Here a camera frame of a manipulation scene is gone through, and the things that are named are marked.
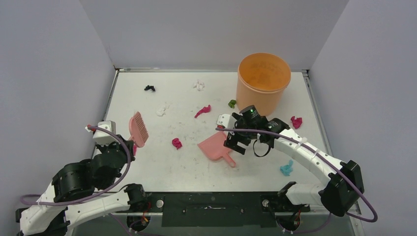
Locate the pink plastic hand brush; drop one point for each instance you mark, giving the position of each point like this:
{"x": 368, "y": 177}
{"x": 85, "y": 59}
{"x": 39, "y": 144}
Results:
{"x": 138, "y": 132}

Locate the white paper scrap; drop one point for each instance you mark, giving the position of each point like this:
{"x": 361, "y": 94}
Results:
{"x": 162, "y": 110}
{"x": 199, "y": 85}

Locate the orange plastic bucket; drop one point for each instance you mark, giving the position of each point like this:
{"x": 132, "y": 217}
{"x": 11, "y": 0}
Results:
{"x": 262, "y": 79}

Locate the small magenta paper scrap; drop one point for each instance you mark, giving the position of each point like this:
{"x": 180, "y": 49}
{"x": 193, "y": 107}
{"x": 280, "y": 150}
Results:
{"x": 176, "y": 143}

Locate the white paper scrap left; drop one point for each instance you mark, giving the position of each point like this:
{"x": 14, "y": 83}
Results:
{"x": 162, "y": 110}

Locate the cyan paper scrap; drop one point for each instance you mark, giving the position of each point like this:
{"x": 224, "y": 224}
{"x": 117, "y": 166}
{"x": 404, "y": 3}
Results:
{"x": 287, "y": 169}

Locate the black paper scrap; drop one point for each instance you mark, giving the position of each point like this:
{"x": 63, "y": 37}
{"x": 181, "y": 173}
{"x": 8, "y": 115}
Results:
{"x": 149, "y": 87}

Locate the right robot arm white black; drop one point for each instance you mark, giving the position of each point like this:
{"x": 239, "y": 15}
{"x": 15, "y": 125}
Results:
{"x": 340, "y": 183}

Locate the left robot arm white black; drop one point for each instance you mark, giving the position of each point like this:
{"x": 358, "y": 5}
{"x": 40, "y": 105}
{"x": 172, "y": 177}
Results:
{"x": 67, "y": 201}

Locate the white paper scrap far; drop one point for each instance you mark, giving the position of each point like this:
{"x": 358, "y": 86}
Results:
{"x": 199, "y": 85}

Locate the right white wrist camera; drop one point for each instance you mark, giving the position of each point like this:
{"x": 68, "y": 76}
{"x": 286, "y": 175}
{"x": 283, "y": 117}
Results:
{"x": 226, "y": 121}

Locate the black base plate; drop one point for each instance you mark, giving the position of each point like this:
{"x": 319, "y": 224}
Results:
{"x": 214, "y": 209}

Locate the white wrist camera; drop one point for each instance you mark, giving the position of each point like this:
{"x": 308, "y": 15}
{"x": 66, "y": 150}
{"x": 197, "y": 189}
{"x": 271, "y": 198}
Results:
{"x": 102, "y": 138}
{"x": 226, "y": 121}

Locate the green paper scrap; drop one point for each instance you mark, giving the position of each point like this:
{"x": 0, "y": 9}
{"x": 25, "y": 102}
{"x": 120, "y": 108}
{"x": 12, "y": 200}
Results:
{"x": 232, "y": 103}

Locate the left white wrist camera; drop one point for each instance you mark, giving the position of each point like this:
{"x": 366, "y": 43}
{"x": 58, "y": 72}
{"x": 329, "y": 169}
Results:
{"x": 102, "y": 138}

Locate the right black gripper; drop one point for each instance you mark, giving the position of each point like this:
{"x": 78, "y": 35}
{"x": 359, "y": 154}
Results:
{"x": 237, "y": 140}

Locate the pink plastic dustpan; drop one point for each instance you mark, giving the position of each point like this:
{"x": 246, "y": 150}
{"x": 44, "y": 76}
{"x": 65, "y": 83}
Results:
{"x": 213, "y": 148}

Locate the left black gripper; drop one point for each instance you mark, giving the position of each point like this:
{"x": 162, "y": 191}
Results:
{"x": 131, "y": 146}

